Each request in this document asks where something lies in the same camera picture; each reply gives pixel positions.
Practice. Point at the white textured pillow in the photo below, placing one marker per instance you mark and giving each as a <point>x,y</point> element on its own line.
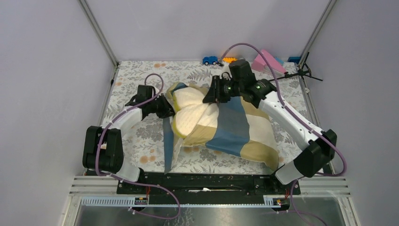
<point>190,111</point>

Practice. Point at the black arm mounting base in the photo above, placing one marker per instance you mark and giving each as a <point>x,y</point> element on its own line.
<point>189,188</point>

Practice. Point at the floral patterned table cloth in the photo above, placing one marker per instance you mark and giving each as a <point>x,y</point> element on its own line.
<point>143,143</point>

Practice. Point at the right aluminium frame post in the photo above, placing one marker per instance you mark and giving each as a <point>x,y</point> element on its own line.
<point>326,13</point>

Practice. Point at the aluminium frame post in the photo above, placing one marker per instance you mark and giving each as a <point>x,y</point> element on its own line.
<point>98,31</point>
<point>326,13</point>

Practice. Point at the blue toy car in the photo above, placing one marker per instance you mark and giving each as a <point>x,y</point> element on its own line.
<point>210,60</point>

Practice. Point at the plaid blue beige pillowcase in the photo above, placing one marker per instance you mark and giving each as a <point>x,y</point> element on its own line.
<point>242,131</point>

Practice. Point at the black small tripod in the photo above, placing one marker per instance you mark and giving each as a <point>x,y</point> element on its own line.
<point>303,71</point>

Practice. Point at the blue block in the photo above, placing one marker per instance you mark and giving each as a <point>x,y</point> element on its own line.
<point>294,59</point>

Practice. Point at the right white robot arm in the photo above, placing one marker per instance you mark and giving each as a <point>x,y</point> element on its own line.
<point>317,145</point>

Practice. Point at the aluminium rail front frame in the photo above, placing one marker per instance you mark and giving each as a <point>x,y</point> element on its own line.
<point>312,187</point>

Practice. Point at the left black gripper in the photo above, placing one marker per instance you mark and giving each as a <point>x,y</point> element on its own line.
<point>167,110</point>

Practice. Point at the orange toy car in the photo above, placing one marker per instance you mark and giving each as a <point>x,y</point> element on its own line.
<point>229,60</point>

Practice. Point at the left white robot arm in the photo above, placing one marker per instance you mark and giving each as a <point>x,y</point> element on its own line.
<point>103,148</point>

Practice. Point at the left aluminium frame post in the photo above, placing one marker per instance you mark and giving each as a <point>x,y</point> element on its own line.
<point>98,31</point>

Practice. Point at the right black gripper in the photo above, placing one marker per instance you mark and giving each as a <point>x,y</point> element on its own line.
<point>214,95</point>

